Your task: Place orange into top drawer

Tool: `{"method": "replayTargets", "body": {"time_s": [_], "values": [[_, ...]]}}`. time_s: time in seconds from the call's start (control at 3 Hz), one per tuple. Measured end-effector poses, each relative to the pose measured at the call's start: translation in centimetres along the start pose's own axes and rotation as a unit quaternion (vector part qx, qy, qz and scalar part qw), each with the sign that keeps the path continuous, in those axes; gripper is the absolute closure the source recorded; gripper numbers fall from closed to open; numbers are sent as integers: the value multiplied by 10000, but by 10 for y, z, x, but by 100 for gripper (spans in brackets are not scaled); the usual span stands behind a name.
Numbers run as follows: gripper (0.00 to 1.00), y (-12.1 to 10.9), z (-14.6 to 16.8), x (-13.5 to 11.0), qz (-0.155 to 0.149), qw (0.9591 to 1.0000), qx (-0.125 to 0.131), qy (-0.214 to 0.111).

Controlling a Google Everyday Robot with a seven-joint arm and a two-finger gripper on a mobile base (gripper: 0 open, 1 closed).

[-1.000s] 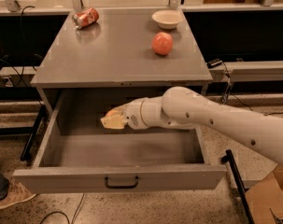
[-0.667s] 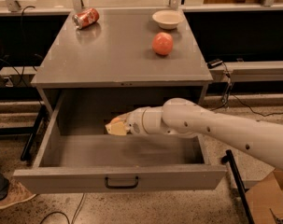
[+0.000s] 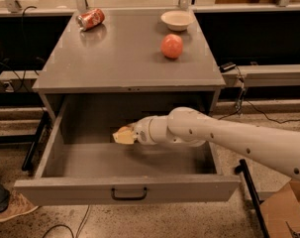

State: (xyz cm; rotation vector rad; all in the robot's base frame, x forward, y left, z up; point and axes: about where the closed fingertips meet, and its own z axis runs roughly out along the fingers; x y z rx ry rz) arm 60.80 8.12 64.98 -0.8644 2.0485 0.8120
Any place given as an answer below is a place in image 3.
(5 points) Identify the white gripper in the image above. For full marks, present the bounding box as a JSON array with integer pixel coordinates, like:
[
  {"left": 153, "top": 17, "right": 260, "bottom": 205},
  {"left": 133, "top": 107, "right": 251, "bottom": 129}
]
[{"left": 113, "top": 116, "right": 168, "bottom": 145}]

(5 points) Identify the orange fruit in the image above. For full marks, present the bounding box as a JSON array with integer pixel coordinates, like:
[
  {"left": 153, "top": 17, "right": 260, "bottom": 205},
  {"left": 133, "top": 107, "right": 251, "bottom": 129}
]
[{"left": 118, "top": 126, "right": 131, "bottom": 133}]

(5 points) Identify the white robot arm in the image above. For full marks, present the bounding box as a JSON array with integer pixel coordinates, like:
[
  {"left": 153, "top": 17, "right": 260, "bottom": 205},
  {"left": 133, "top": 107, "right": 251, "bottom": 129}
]
[{"left": 113, "top": 107, "right": 300, "bottom": 180}]

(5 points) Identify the open grey top drawer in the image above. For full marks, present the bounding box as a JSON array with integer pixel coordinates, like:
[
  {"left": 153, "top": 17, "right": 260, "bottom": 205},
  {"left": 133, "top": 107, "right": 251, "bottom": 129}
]
[{"left": 15, "top": 93, "right": 240, "bottom": 205}]

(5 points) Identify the grey metal cabinet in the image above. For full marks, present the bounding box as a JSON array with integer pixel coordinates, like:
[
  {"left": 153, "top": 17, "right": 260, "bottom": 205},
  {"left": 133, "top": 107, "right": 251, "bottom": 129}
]
[{"left": 33, "top": 8, "right": 225, "bottom": 117}]

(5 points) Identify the black left table leg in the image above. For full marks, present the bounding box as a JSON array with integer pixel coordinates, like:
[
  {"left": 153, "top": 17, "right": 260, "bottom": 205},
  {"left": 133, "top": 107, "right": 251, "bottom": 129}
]
[{"left": 22, "top": 111, "right": 50, "bottom": 172}]

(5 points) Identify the red apple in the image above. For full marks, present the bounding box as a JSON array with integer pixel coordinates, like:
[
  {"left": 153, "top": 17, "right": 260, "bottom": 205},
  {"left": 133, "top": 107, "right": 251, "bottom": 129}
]
[{"left": 160, "top": 34, "right": 183, "bottom": 59}]

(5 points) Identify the black metal stand leg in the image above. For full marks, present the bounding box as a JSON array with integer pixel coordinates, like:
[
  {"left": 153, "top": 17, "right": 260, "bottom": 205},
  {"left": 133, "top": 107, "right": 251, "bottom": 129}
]
[{"left": 235, "top": 159, "right": 270, "bottom": 238}]

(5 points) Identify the red soda can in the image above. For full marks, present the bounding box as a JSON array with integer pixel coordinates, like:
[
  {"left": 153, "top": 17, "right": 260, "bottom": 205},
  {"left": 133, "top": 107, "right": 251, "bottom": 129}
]
[{"left": 76, "top": 9, "right": 105, "bottom": 31}]

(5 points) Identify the black power adapter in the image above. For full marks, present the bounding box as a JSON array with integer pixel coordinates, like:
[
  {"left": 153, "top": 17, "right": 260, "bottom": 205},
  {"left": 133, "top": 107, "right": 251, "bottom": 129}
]
[{"left": 219, "top": 62, "right": 237, "bottom": 73}]

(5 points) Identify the white bowl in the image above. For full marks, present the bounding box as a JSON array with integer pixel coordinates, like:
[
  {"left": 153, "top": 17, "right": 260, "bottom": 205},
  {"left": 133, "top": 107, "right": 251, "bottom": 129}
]
[{"left": 160, "top": 11, "right": 194, "bottom": 32}]

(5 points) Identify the tan shoe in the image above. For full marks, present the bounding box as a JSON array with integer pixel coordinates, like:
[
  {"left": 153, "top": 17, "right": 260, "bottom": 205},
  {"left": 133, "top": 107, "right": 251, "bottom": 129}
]
[{"left": 0, "top": 190, "right": 38, "bottom": 223}]

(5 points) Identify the cardboard box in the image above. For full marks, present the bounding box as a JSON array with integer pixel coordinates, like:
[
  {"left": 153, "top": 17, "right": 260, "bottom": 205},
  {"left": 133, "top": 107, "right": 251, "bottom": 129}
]
[{"left": 260, "top": 180, "right": 300, "bottom": 238}]

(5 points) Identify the black drawer handle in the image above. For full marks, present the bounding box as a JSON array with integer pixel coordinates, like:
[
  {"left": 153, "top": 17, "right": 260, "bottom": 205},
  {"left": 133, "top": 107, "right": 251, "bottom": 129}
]
[{"left": 111, "top": 187, "right": 148, "bottom": 201}]

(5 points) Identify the black floor cable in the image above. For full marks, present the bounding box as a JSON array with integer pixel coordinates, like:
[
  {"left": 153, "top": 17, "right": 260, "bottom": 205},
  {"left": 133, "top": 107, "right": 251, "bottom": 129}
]
[{"left": 41, "top": 205, "right": 92, "bottom": 238}]

